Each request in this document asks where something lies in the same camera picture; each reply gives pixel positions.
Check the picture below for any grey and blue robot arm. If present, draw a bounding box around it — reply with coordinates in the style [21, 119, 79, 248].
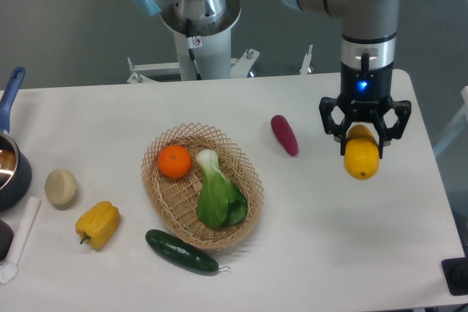
[131, 0, 411, 149]

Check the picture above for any black device at edge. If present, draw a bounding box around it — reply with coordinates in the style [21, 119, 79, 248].
[441, 257, 467, 296]

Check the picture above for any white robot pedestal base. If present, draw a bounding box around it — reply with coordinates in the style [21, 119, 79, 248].
[127, 0, 260, 83]

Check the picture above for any yellow mango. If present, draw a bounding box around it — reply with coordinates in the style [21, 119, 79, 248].
[344, 124, 380, 180]

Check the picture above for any dark green cucumber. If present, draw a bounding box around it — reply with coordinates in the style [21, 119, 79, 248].
[145, 229, 230, 275]

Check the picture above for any green bok choy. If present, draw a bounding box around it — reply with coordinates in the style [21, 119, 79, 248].
[196, 149, 248, 228]

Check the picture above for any purple sweet potato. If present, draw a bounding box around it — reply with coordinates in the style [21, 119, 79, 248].
[271, 115, 299, 156]

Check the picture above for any woven wicker basket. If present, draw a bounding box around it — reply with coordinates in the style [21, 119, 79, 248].
[142, 123, 264, 251]

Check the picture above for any blue saucepan with handle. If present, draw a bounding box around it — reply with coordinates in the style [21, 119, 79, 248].
[1, 66, 32, 211]

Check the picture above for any black cable on pedestal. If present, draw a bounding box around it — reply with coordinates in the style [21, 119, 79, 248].
[184, 18, 203, 81]

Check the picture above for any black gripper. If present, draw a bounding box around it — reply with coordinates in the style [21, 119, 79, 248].
[319, 63, 412, 159]

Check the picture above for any dark round object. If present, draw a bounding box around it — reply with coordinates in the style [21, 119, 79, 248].
[0, 220, 14, 261]

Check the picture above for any white frame at right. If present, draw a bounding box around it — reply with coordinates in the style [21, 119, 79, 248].
[433, 86, 467, 158]

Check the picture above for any orange tangerine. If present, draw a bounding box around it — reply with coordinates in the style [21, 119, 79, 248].
[156, 145, 192, 179]

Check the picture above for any beige round potato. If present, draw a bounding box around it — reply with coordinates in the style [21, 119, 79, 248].
[45, 169, 78, 206]

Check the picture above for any yellow bell pepper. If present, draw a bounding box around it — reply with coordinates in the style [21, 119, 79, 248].
[75, 201, 121, 251]

